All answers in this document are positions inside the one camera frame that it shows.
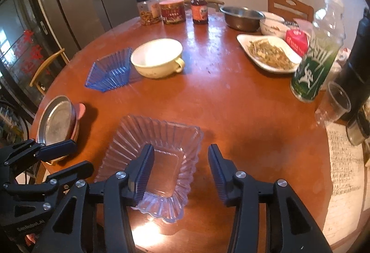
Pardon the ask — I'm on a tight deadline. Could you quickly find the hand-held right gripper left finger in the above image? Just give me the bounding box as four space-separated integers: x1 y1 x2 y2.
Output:
32 144 155 253

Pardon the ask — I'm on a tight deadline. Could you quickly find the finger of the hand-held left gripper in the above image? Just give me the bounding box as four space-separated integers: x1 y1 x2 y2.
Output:
0 140 78 175
3 161 94 198

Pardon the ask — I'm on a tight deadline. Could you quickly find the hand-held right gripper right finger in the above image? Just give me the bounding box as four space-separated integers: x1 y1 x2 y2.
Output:
207 144 333 253

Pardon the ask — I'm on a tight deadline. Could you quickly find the round metal plate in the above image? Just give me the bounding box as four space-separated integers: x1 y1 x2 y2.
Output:
36 95 76 145

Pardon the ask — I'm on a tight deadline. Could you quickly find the pink plastic plate with ears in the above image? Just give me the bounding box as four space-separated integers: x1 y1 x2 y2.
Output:
46 103 86 165

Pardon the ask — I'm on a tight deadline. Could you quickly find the clear ribbed square bowl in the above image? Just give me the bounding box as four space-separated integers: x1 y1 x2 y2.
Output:
94 115 204 224

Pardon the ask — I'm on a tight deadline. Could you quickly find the wooden armchair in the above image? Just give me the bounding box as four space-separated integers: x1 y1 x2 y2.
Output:
30 49 70 96

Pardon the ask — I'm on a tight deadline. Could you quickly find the blue ribbed square bowl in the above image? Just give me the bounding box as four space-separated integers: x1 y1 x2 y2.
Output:
84 47 133 93

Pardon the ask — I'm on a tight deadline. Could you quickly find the glass door with red decals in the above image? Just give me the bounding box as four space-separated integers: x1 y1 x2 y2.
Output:
0 0 67 126

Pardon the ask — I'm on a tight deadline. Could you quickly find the printed paper sheet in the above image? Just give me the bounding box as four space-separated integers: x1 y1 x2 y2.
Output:
322 122 366 245

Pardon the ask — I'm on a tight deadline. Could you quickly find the dried small fish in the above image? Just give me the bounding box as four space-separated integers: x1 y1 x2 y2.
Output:
247 40 295 70

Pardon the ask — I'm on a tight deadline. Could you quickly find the clear plastic cup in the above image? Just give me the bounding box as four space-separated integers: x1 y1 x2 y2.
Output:
314 81 352 128

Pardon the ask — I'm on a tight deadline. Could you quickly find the white oval dish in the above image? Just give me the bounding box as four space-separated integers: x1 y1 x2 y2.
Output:
236 34 302 73

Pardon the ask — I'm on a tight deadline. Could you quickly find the green label plastic bottle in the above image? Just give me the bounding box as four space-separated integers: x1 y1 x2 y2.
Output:
290 0 346 102

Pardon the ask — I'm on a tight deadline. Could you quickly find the metal thermos lid cup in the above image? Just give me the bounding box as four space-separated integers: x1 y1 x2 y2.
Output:
346 110 370 146

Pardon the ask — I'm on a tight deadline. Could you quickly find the red snack packet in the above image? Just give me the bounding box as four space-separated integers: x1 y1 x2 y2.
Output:
285 28 311 57

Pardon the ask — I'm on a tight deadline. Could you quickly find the white printed ceramic bowl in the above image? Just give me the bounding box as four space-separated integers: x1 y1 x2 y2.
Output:
259 18 290 36

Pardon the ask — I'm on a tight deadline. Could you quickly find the stainless steel bowl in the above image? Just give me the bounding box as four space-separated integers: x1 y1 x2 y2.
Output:
220 6 265 32

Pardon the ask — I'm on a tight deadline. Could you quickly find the clear jar with black lid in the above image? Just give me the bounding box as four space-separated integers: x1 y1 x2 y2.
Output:
136 0 162 26

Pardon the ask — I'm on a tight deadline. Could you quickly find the red round can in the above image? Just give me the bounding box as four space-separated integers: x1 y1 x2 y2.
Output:
159 0 186 24

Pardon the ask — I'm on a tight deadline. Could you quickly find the brown sauce bottle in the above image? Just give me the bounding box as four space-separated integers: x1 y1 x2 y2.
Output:
191 0 209 25

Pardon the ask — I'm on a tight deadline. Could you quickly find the plain white ceramic bowl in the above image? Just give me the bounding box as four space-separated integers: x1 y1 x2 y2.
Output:
262 11 285 22

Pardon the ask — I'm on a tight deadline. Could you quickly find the wooden round-back chair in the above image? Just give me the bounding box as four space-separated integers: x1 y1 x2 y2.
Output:
184 0 225 12

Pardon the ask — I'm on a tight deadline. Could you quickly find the white plastic bag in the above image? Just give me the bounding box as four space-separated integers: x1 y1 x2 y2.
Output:
293 18 314 32

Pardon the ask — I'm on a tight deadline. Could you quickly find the black thermos flask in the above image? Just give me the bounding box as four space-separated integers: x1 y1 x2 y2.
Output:
335 7 370 123

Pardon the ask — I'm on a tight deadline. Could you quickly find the wooden chair with cutout back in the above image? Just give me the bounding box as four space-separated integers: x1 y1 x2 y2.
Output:
267 0 315 22

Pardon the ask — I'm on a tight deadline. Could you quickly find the cream enamel bowl with handles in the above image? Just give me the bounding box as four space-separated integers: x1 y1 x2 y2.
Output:
130 38 185 79

